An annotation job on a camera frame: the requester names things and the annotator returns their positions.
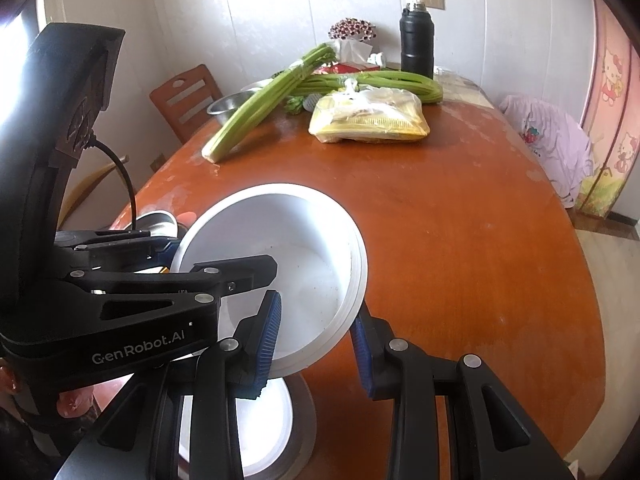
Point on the round metal pan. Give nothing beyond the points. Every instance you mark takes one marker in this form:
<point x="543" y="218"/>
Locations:
<point x="155" y="222"/>

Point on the yellow plastic food bag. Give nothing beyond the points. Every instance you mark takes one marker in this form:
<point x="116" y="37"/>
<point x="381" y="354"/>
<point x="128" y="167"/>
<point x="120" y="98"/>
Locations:
<point x="370" y="120"/>

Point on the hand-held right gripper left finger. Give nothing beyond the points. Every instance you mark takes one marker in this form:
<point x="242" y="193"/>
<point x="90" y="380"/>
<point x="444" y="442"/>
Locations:
<point x="267" y="340"/>

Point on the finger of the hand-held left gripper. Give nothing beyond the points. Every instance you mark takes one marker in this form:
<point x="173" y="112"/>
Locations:
<point x="150" y="247"/>
<point x="240" y="270"/>

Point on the green celery bunch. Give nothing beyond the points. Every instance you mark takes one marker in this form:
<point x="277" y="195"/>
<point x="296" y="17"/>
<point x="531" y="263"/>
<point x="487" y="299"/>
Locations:
<point x="400" y="85"/>
<point x="250" y="110"/>

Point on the person's dark clothing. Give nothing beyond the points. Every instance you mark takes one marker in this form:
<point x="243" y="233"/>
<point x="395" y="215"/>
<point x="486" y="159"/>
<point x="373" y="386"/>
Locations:
<point x="20" y="445"/>

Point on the brown wooden chair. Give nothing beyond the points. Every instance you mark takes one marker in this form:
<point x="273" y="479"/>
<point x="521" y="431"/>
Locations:
<point x="180" y="105"/>

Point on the stainless steel basin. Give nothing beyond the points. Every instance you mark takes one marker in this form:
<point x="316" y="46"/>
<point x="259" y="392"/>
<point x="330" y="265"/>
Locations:
<point x="225" y="107"/>

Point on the red tissue box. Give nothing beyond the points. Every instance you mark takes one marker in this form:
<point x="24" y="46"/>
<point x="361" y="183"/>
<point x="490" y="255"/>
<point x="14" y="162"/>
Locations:
<point x="350" y="67"/>

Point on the black thermos flask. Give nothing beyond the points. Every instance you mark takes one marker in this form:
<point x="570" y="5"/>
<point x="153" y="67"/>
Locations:
<point x="416" y="45"/>

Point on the pink folding screen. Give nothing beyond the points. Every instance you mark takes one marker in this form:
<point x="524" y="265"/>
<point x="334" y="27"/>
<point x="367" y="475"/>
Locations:
<point x="615" y="110"/>

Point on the coral pink plate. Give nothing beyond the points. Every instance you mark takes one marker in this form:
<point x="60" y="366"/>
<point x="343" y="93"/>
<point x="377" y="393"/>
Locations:
<point x="187" y="217"/>

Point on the beige wall outlet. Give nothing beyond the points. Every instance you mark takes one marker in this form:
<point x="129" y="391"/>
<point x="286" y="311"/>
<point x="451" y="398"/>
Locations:
<point x="431" y="0"/>

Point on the low wall socket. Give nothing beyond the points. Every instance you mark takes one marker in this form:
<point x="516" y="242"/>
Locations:
<point x="158" y="162"/>

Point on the pale pink garment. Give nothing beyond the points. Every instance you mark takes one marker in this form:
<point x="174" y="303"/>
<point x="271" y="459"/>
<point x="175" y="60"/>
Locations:
<point x="550" y="140"/>

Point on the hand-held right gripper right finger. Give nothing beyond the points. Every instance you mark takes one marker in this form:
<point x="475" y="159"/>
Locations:
<point x="361" y="360"/>

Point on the person's left hand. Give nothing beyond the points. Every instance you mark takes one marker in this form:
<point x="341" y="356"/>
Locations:
<point x="75" y="404"/>

